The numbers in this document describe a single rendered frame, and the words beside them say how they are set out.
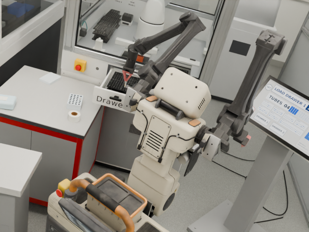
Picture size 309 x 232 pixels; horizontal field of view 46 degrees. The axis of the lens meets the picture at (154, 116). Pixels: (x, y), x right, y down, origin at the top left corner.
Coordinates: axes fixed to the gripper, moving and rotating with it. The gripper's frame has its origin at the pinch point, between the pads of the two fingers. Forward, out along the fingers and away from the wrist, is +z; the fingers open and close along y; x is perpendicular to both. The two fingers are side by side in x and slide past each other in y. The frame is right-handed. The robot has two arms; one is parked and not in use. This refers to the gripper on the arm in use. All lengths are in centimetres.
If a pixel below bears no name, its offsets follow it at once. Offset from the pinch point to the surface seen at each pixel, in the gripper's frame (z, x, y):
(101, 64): 5.6, -21.4, -23.1
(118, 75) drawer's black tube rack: 7.0, -7.9, -17.8
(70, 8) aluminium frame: -26, -48, -20
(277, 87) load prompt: -23, 88, -7
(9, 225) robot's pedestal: 60, -27, 80
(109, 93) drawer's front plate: 7.2, -6.2, 10.2
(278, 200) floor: 87, 147, -55
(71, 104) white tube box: 20.4, -26.2, 14.9
